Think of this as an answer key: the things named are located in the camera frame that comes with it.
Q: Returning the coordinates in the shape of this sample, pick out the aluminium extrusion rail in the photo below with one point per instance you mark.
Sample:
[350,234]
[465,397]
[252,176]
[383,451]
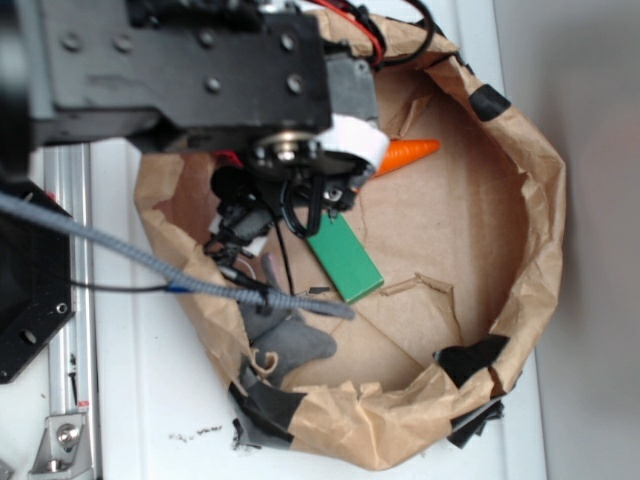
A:
[72,353]

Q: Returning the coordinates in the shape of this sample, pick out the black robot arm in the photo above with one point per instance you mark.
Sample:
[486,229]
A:
[247,78]

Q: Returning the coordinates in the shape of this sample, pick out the green rectangular block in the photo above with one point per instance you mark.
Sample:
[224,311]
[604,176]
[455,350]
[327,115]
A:
[344,259]

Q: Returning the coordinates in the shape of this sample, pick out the brown paper bag tray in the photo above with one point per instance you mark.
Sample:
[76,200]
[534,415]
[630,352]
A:
[469,245]

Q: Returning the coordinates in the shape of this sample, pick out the orange toy carrot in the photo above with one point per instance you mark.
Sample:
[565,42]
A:
[401,153]

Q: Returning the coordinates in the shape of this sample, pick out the metal corner bracket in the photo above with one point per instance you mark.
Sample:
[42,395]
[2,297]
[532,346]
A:
[64,451]

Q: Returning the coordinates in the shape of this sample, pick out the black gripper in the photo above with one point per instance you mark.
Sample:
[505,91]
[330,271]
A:
[294,178]

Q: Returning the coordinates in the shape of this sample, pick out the grey plush toy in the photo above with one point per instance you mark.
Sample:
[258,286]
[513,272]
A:
[283,341]

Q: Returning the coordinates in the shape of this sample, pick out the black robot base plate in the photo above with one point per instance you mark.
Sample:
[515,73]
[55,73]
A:
[36,297]

